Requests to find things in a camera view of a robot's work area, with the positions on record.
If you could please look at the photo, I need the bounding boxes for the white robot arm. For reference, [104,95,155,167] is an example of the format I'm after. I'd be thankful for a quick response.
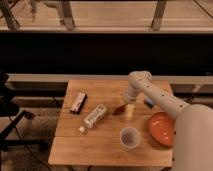
[124,71,213,171]

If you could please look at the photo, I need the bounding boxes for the clear plastic bottle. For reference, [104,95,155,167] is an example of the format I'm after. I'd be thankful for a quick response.
[79,104,107,133]

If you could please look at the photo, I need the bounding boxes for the translucent yellowish gripper finger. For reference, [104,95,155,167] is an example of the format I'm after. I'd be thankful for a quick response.
[126,104,134,121]

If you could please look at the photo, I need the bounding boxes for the red chili pepper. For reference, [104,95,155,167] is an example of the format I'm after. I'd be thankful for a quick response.
[113,105,126,116]

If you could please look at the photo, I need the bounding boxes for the wooden table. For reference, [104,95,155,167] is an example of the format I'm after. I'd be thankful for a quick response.
[49,80,172,167]

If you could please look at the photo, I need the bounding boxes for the orange red bowl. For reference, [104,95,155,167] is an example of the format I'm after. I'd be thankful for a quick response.
[148,112,174,147]

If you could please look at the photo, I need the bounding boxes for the black and white box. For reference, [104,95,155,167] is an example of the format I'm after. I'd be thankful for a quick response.
[70,92,87,114]

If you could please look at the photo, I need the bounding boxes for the blue sponge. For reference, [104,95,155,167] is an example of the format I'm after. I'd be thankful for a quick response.
[144,97,155,108]

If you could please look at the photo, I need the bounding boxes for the black chair base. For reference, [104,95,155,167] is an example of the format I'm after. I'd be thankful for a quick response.
[0,70,48,151]

